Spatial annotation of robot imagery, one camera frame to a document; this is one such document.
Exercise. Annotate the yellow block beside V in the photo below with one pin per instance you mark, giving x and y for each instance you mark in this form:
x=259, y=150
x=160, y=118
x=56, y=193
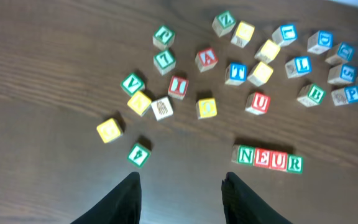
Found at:
x=139, y=103

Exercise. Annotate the red I block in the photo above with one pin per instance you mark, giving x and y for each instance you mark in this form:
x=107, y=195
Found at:
x=178, y=87

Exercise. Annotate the plain wooden picture block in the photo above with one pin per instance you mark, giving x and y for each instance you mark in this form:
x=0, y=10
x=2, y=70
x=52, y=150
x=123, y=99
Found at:
x=162, y=108

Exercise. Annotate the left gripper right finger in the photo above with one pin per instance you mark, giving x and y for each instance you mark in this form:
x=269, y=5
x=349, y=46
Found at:
x=242, y=205

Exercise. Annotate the green R block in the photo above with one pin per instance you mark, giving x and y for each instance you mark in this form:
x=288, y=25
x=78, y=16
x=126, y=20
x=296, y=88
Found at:
x=295, y=164

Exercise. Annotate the blue L block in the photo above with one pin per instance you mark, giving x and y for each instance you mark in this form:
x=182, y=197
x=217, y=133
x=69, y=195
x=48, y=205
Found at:
x=298, y=67

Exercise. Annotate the blue Q block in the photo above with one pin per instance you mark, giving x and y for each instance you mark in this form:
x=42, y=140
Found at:
x=341, y=53

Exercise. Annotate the red u block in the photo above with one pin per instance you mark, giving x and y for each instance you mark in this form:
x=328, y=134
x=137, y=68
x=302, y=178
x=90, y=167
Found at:
x=278, y=161
x=257, y=103

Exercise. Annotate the blue T block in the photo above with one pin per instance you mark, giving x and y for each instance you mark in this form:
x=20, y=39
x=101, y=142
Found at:
x=236, y=74

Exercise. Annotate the blue 5 block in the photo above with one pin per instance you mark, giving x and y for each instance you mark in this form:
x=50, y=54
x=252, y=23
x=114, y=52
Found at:
x=342, y=74

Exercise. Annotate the green 4 block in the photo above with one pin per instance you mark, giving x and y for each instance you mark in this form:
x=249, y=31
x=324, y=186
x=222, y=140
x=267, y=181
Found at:
x=138, y=155

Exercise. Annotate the green F block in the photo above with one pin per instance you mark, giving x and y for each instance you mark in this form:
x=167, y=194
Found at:
x=163, y=38

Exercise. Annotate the yellow block top row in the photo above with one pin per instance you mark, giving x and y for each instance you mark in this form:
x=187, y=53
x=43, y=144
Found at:
x=242, y=34

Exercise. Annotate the blue D block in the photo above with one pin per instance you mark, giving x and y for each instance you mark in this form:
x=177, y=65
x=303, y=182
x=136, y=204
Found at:
x=320, y=42

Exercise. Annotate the yellow block far left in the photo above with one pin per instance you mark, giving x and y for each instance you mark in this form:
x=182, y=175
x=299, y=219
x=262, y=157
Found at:
x=109, y=130

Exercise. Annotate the blue P block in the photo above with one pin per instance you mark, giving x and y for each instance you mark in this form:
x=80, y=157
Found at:
x=345, y=96

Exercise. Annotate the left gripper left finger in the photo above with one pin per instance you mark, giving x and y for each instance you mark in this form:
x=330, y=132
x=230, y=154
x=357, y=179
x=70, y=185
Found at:
x=122, y=205

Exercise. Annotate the yellow O block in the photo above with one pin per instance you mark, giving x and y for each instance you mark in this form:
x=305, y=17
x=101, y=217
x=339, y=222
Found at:
x=206, y=108

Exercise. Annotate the red A block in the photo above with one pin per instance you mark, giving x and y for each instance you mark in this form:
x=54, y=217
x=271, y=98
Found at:
x=206, y=59

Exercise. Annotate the yellow S block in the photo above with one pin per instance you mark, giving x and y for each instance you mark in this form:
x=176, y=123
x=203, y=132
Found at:
x=260, y=74

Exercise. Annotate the green 7 block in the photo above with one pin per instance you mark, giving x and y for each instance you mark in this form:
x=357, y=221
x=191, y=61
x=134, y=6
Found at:
x=164, y=61

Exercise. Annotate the green N block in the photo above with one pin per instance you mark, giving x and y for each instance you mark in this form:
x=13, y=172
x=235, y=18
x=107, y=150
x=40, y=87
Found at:
x=243, y=155

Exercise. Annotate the green V block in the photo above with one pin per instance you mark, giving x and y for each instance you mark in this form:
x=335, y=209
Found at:
x=132, y=83

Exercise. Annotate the blue block top row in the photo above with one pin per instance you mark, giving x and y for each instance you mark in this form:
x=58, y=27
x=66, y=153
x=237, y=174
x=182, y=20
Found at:
x=285, y=35

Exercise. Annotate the yellow C block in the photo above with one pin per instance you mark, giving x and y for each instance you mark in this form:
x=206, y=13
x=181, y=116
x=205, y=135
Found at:
x=267, y=52

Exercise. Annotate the red E block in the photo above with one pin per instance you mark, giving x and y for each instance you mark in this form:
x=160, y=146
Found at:
x=262, y=157

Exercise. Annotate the green Z block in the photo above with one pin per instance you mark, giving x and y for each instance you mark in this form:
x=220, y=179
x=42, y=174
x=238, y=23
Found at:
x=223, y=23

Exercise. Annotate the green B block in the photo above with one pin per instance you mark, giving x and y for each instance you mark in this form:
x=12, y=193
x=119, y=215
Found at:
x=311, y=95

